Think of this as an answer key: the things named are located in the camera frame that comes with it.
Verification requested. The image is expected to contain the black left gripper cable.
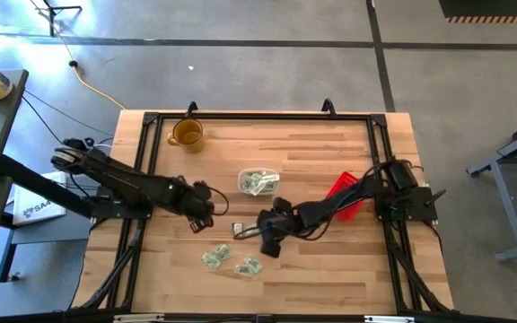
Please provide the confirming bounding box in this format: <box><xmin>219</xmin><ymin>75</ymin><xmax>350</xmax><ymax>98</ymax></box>
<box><xmin>207</xmin><ymin>185</ymin><xmax>231</xmax><ymax>217</ymax></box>

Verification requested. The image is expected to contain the silver metal bracket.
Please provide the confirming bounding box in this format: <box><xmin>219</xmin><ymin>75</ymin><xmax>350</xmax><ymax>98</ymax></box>
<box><xmin>364</xmin><ymin>315</ymin><xmax>416</xmax><ymax>323</ymax></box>
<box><xmin>113</xmin><ymin>313</ymin><xmax>166</xmax><ymax>323</ymax></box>

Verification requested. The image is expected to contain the white cardboard box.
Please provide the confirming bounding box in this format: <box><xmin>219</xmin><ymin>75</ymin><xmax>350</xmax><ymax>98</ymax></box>
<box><xmin>11</xmin><ymin>170</ymin><xmax>68</xmax><ymax>226</ymax></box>

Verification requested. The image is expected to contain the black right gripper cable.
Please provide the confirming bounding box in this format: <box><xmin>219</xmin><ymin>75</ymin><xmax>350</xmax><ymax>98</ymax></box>
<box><xmin>232</xmin><ymin>226</ymin><xmax>268</xmax><ymax>242</ymax></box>

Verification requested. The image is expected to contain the black yellow striped mat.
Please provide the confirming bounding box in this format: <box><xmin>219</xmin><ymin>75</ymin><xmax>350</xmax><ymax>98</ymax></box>
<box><xmin>437</xmin><ymin>0</ymin><xmax>517</xmax><ymax>24</ymax></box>

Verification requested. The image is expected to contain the grey side table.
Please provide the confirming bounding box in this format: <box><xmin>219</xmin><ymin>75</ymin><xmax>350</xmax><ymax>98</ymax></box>
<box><xmin>466</xmin><ymin>114</ymin><xmax>517</xmax><ymax>263</ymax></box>

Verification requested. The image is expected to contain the yellow ceramic mug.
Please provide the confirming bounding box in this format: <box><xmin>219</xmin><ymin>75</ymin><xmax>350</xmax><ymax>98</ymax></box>
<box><xmin>166</xmin><ymin>118</ymin><xmax>206</xmax><ymax>154</ymax></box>

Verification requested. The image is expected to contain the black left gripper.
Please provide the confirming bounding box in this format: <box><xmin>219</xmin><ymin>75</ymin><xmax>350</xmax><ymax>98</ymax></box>
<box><xmin>174</xmin><ymin>178</ymin><xmax>217</xmax><ymax>235</ymax></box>

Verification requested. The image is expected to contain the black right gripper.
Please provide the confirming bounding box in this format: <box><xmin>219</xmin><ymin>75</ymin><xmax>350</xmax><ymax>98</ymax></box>
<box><xmin>241</xmin><ymin>196</ymin><xmax>308</xmax><ymax>260</ymax></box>

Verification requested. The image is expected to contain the clear plastic container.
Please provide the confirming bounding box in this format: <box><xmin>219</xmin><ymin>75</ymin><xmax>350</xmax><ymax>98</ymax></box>
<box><xmin>237</xmin><ymin>167</ymin><xmax>282</xmax><ymax>197</ymax></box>

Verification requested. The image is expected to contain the black floor cable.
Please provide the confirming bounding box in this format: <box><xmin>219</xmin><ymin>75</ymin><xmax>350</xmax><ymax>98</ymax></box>
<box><xmin>21</xmin><ymin>89</ymin><xmax>115</xmax><ymax>136</ymax></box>

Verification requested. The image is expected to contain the black tripod stand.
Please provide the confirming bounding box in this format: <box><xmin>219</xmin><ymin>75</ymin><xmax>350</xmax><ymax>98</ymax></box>
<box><xmin>28</xmin><ymin>0</ymin><xmax>83</xmax><ymax>38</ymax></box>

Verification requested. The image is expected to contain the red plastic basket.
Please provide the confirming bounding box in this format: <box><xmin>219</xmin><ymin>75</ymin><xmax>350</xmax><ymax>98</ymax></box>
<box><xmin>325</xmin><ymin>170</ymin><xmax>366</xmax><ymax>223</ymax></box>

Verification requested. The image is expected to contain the yellow floor cable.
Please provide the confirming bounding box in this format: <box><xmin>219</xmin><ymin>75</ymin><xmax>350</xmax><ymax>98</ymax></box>
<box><xmin>28</xmin><ymin>0</ymin><xmax>127</xmax><ymax>111</ymax></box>

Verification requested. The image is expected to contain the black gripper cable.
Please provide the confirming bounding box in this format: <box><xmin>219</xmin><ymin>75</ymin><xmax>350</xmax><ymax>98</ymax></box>
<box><xmin>207</xmin><ymin>185</ymin><xmax>231</xmax><ymax>217</ymax></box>
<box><xmin>232</xmin><ymin>226</ymin><xmax>268</xmax><ymax>242</ymax></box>

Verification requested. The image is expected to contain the black aluminium table frame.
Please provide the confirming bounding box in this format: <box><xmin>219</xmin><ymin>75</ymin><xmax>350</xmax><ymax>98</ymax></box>
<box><xmin>72</xmin><ymin>110</ymin><xmax>455</xmax><ymax>315</ymax></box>

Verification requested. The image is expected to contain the black desk beam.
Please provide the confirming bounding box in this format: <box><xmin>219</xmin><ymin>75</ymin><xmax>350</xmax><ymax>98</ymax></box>
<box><xmin>0</xmin><ymin>153</ymin><xmax>96</xmax><ymax>220</ymax></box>

